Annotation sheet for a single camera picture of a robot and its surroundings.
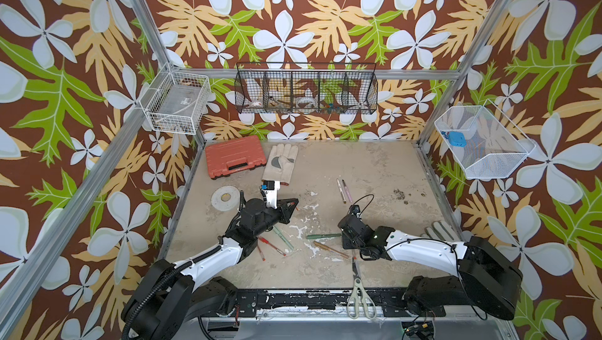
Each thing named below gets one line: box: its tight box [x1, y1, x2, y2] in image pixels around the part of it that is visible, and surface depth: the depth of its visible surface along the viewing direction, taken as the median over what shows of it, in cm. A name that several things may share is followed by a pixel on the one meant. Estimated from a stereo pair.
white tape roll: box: [210, 184, 241, 212], surface depth 101 cm
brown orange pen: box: [312, 240, 350, 259], surface depth 87 cm
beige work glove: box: [261, 143, 299, 186], surface depth 113 cm
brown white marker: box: [336, 178, 347, 204], surface depth 103 cm
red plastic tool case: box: [205, 134, 267, 179], surface depth 110 cm
